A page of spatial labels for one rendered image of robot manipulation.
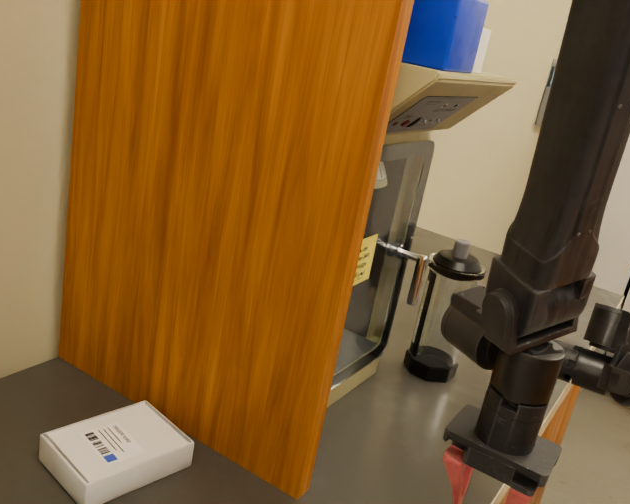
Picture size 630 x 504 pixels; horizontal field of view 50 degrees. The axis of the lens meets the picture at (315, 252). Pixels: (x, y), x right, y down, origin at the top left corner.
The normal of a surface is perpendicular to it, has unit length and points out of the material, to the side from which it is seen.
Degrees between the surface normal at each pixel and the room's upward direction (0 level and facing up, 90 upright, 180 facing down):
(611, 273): 90
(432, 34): 90
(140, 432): 0
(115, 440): 0
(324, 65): 90
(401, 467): 0
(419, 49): 90
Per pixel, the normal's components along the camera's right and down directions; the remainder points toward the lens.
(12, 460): 0.18, -0.93
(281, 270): -0.53, 0.18
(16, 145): 0.83, 0.32
